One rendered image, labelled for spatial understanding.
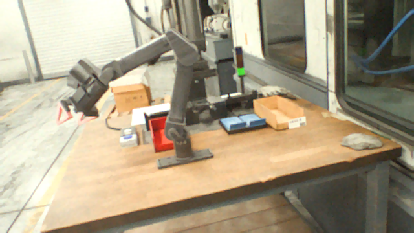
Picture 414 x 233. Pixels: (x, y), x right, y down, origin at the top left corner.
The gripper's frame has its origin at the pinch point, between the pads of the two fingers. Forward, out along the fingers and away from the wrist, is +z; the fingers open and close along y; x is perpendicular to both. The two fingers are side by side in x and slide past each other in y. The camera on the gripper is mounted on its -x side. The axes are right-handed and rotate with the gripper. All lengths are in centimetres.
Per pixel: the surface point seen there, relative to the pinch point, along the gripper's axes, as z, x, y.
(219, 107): -30, 18, -56
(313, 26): -87, 13, -86
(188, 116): -18, 13, -49
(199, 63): -39, 1, -45
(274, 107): -47, 33, -69
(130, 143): 1.1, 11.0, -26.4
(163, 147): -11.5, 23.3, -23.7
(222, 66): 1, -102, -343
